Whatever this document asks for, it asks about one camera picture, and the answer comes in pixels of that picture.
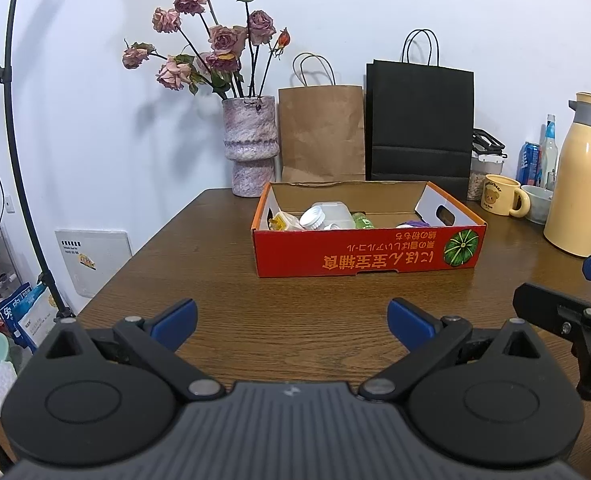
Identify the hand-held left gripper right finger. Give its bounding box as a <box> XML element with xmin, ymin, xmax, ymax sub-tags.
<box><xmin>358</xmin><ymin>297</ymin><xmax>546</xmax><ymax>402</ymax></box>

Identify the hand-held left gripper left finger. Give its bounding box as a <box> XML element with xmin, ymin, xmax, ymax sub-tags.
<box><xmin>31</xmin><ymin>298</ymin><xmax>226</xmax><ymax>402</ymax></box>

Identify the red and orange cardboard box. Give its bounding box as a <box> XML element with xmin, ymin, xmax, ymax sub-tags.
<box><xmin>251</xmin><ymin>181</ymin><xmax>489</xmax><ymax>279</ymax></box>

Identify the translucent white plastic container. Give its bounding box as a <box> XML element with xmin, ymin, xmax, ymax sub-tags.
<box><xmin>310</xmin><ymin>201</ymin><xmax>356</xmax><ymax>230</ymax></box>

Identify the white ribbed screw cap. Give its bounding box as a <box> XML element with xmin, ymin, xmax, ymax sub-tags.
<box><xmin>299</xmin><ymin>205</ymin><xmax>329</xmax><ymax>231</ymax></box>

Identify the yellow plastic item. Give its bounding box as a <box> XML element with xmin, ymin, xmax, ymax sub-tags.
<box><xmin>270</xmin><ymin>211</ymin><xmax>306</xmax><ymax>232</ymax></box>

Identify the pale grey ceramic cup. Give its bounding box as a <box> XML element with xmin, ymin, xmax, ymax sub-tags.
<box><xmin>520</xmin><ymin>185</ymin><xmax>555</xmax><ymax>225</ymax></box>

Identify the yellow bear mug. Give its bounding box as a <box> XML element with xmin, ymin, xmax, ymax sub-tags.
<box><xmin>479</xmin><ymin>174</ymin><xmax>532</xmax><ymax>217</ymax></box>

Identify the blue drink can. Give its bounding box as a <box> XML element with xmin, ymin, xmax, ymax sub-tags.
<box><xmin>517</xmin><ymin>141</ymin><xmax>543</xmax><ymax>187</ymax></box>

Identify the clear glass bottle blue label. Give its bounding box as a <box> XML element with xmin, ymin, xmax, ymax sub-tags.
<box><xmin>539</xmin><ymin>114</ymin><xmax>560</xmax><ymax>188</ymax></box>

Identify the blue and white packet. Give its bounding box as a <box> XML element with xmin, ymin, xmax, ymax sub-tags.
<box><xmin>0</xmin><ymin>282</ymin><xmax>58</xmax><ymax>351</ymax></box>

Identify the clear storage jar black lid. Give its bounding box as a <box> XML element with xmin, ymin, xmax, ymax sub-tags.
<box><xmin>467</xmin><ymin>129</ymin><xmax>509</xmax><ymax>202</ymax></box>

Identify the white tissue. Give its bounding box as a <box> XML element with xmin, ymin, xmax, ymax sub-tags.
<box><xmin>0</xmin><ymin>360</ymin><xmax>18</xmax><ymax>413</ymax></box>

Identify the pink mottled ceramic vase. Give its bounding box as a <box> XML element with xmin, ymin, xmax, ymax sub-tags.
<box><xmin>222</xmin><ymin>95</ymin><xmax>280</xmax><ymax>198</ymax></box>

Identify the black paper bag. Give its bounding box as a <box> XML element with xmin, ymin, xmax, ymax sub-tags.
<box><xmin>365</xmin><ymin>29</ymin><xmax>476</xmax><ymax>200</ymax></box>

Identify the brown paper bag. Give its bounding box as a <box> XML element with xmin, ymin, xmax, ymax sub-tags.
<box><xmin>278</xmin><ymin>52</ymin><xmax>367</xmax><ymax>183</ymax></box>

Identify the black light stand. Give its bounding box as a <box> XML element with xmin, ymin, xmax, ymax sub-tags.
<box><xmin>0</xmin><ymin>0</ymin><xmax>78</xmax><ymax>321</ymax></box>

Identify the dried pink rose bouquet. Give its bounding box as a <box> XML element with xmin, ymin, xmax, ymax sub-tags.
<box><xmin>122</xmin><ymin>0</ymin><xmax>292</xmax><ymax>100</ymax></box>

